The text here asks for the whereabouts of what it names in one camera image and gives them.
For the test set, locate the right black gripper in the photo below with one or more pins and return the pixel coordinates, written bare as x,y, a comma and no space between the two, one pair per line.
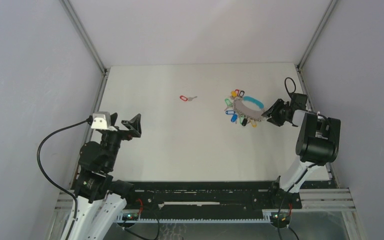
272,112

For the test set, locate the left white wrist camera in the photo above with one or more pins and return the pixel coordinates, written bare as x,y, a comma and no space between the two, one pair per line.
101,120

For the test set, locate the white cable duct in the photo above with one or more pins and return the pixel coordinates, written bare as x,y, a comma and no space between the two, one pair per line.
130,219

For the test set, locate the key with red tag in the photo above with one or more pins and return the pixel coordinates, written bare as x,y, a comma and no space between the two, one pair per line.
187,99

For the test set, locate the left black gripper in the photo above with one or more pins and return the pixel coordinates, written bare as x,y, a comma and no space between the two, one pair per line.
134,125

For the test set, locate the metal key organizer ring plate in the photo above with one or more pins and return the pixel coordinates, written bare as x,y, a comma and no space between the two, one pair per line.
244,109

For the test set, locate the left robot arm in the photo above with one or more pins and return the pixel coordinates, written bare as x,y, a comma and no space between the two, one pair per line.
98,197

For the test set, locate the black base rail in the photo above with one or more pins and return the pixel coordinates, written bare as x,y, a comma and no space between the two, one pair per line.
209,199

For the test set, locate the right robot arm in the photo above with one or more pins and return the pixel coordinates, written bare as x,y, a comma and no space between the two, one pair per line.
317,144

